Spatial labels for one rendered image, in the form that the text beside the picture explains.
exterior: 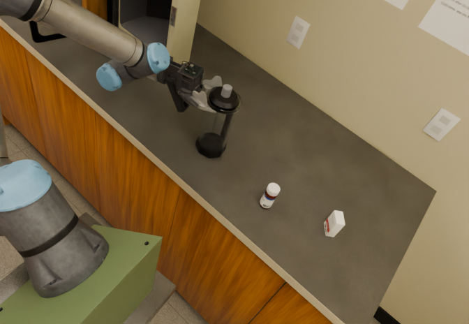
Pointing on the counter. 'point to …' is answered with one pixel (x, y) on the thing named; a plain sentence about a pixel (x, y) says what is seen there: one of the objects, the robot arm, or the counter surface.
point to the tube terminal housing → (181, 37)
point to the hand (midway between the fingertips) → (220, 103)
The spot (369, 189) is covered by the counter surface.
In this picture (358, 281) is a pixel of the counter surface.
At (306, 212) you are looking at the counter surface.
